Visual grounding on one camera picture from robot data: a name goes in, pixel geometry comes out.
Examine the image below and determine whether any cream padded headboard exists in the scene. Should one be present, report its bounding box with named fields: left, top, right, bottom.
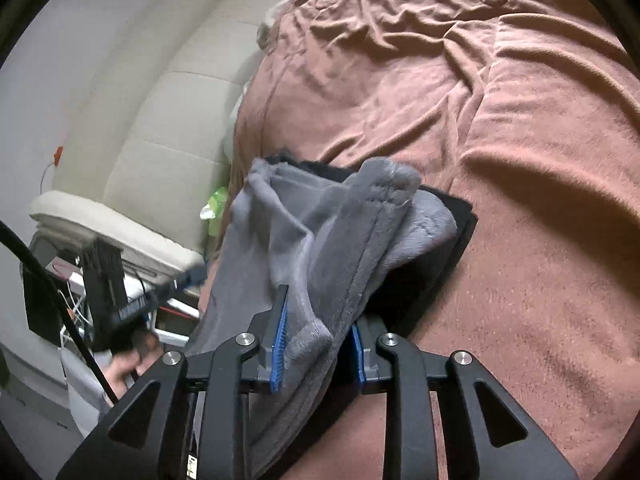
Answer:
left=30, top=1, right=260, bottom=275

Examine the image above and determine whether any brown fleece blanket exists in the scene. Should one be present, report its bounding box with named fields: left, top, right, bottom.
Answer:
left=232, top=0, right=639, bottom=479

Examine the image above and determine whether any green plastic bag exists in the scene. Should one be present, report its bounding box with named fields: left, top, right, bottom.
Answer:
left=200, top=186, right=228, bottom=237

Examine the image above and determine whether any black cable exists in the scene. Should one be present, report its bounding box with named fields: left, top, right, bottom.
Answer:
left=0, top=219, right=120, bottom=406

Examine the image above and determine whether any person's left hand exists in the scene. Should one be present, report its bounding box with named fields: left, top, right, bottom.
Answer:
left=103, top=333, right=164, bottom=399

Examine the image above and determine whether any grey fleece garment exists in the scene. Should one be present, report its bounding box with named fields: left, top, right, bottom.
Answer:
left=186, top=157, right=457, bottom=474

